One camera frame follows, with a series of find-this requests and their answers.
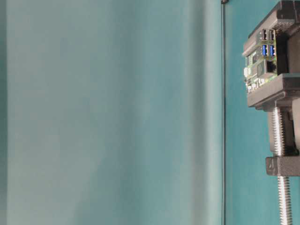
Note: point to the green single-board computer PCB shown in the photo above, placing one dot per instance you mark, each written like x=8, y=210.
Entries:
x=261, y=60

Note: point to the black bench vise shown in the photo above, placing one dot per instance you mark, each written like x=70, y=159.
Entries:
x=284, y=90

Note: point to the steel threaded vise screw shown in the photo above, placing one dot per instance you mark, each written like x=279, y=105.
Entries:
x=283, y=183

